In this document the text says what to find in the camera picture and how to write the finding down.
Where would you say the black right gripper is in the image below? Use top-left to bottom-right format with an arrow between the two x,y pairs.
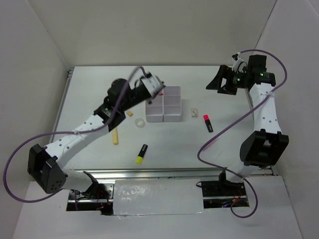
206,64 -> 248,95

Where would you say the white foil-taped panel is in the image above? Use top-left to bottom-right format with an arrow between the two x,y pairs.
113,179 -> 204,216

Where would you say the aluminium frame rail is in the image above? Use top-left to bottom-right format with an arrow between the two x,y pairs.
37,166 -> 279,181

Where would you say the white right organizer container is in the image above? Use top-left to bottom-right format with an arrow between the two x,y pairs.
163,86 -> 182,122

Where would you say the beige white eraser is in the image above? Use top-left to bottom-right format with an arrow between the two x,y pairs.
190,108 -> 198,118

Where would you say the black yellow highlighter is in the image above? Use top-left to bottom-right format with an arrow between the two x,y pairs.
136,144 -> 148,164

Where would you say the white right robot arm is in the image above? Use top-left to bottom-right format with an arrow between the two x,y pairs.
206,53 -> 289,195

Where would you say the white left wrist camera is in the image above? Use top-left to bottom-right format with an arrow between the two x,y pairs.
140,72 -> 165,99

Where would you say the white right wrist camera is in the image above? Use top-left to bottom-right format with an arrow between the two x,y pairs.
232,52 -> 245,72

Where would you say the white left organizer container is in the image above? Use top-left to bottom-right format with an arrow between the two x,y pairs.
145,95 -> 163,123

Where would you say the pastel purple highlighter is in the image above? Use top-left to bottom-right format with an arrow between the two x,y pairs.
203,140 -> 216,151

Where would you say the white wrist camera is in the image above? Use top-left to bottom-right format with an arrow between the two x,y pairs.
140,72 -> 165,99
232,52 -> 245,72

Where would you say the clear tape roll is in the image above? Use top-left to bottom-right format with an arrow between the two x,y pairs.
135,118 -> 146,128

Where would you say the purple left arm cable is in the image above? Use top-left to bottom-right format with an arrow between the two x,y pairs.
3,66 -> 150,203

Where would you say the pastel yellow highlighter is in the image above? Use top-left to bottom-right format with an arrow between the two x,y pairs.
112,128 -> 119,145

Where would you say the white organizer container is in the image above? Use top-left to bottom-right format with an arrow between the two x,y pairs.
145,95 -> 163,123
163,86 -> 182,122

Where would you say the black pink highlighter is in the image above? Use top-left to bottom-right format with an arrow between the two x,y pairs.
203,115 -> 213,132

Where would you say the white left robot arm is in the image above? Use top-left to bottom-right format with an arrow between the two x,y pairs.
27,76 -> 163,199

